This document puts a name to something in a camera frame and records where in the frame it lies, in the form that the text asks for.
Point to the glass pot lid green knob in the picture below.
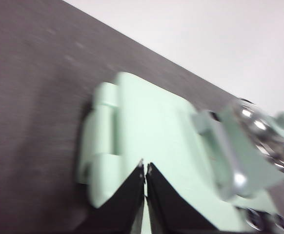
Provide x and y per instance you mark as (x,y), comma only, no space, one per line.
(261,126)

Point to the silver control knob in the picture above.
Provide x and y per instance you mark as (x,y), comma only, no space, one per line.
(279,222)
(255,218)

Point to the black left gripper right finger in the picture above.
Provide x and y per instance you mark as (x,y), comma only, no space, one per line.
(171,209)

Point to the green breakfast machine base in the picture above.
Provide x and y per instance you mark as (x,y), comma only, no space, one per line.
(103,122)

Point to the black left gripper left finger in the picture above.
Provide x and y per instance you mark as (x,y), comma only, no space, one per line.
(122,207)

